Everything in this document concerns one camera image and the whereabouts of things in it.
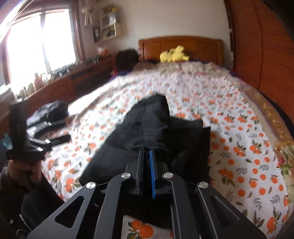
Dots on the wooden desk cabinet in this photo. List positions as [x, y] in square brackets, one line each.
[71, 86]

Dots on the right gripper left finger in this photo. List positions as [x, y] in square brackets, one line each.
[95, 210]

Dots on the orange white paper bag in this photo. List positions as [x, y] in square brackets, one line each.
[102, 51]

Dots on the yellow Pikachu plush toy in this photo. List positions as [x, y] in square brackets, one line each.
[174, 55]

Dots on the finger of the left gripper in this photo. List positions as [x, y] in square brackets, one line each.
[58, 140]
[43, 127]

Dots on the floral quilt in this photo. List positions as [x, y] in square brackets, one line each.
[236, 111]

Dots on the black double-breasted coat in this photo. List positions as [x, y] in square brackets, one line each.
[182, 145]

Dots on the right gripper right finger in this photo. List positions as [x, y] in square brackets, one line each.
[193, 210]

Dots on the orange-print white bed sheet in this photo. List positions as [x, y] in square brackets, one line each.
[205, 123]

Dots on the pink bottle on sill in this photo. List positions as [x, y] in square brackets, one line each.
[38, 82]

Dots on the wooden louvered wardrobe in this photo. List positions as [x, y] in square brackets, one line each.
[262, 51]

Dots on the white wall shelf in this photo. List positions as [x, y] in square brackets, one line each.
[109, 25]

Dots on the person's left hand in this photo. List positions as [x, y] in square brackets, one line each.
[23, 173]

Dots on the folded black clothes pile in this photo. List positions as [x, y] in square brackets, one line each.
[50, 112]

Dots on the dark chair with backpack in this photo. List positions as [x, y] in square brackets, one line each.
[125, 60]

